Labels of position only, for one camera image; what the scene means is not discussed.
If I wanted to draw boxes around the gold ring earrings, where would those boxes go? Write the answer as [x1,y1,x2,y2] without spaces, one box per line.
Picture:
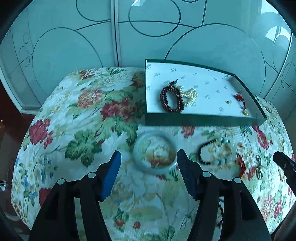
[255,155,263,180]

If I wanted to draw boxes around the black knotted cord necklace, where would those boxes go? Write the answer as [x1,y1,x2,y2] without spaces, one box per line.
[215,196,225,230]

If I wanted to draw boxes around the pale jade bangle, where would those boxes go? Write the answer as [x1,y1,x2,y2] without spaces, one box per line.
[133,131,177,175]

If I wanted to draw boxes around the dark bead jade necklace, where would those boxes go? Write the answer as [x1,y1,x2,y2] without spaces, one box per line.
[197,136,232,166]

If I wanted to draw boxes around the dark red bead bracelet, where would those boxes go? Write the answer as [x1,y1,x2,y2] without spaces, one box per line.
[159,85,185,114]

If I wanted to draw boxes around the floral bed cover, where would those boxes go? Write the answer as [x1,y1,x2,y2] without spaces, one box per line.
[10,67,296,241]

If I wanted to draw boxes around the green shallow tray box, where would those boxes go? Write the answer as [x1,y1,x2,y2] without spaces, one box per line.
[144,59,267,126]

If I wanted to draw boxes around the red knot gold pendant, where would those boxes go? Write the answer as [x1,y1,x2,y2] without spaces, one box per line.
[234,92,249,116]

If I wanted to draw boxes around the frosted glass wardrobe doors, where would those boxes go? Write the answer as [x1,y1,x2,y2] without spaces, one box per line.
[1,1,295,118]

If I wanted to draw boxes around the cream pearl bracelet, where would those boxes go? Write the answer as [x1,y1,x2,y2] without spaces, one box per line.
[176,84,199,108]

